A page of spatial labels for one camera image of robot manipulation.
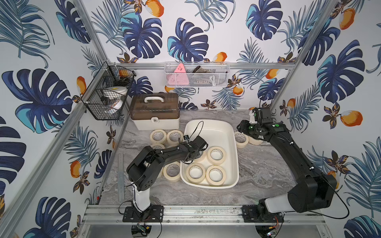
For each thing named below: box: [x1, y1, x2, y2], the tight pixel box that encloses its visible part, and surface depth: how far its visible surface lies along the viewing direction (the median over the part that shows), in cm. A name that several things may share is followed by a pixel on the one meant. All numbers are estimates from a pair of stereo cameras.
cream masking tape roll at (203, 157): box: [193, 149, 208, 163], surface depth 94 cm
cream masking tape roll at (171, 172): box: [162, 161, 181, 183], surface depth 87 cm
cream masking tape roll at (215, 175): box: [205, 165, 227, 186], surface depth 87 cm
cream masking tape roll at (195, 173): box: [185, 162, 206, 184], surface depth 89 cm
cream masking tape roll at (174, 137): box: [166, 129, 184, 145], surface depth 105 cm
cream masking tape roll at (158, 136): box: [149, 128, 167, 144], surface depth 105 cm
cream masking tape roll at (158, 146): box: [150, 142, 166, 150], surface depth 99 cm
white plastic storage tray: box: [180, 119, 240, 189], surface depth 90 cm
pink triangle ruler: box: [166, 62, 190, 86], surface depth 92 cm
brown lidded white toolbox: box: [129, 92, 181, 131], surface depth 100 cm
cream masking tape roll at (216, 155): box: [206, 146, 227, 166], surface depth 95 cm
